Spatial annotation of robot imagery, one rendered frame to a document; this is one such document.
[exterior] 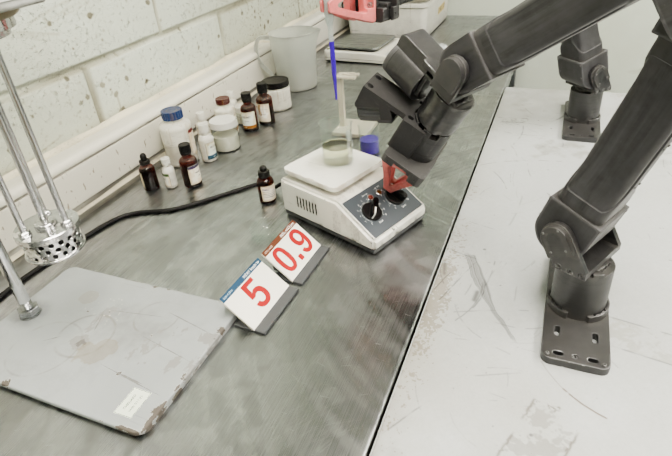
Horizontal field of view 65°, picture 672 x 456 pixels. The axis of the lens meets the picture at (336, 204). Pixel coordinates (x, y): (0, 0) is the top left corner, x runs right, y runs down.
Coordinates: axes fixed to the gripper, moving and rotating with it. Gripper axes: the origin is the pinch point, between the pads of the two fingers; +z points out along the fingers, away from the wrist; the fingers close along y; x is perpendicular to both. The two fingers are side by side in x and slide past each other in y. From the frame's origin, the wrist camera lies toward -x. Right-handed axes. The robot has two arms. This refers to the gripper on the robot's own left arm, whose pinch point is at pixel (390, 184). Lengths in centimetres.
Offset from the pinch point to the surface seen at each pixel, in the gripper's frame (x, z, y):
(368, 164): -4.7, 0.9, -1.8
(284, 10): -58, 37, -74
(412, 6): -29, 29, -103
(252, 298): -5.9, 5.0, 26.7
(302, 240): -5.8, 7.1, 13.2
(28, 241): -27.3, -1.9, 40.3
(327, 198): -6.5, 3.2, 7.0
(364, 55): -29, 35, -74
